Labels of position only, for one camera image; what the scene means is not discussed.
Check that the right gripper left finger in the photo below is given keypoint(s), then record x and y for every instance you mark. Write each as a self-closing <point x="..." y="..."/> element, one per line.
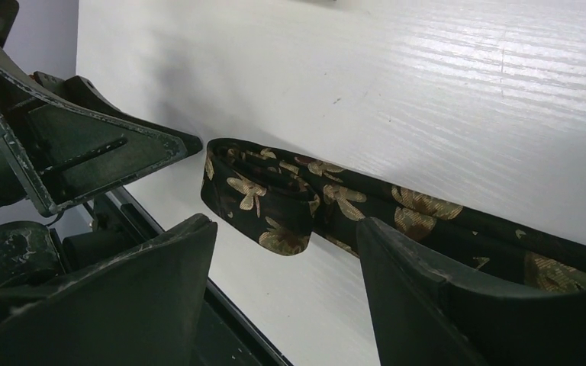
<point x="140" y="307"/>

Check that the black gold floral tie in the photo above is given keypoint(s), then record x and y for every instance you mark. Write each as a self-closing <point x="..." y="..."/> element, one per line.
<point x="279" y="198"/>

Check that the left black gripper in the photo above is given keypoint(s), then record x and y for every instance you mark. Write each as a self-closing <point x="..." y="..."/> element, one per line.
<point x="62" y="143"/>

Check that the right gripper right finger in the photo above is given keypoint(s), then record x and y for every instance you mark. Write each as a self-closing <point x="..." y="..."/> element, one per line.
<point x="429" y="309"/>

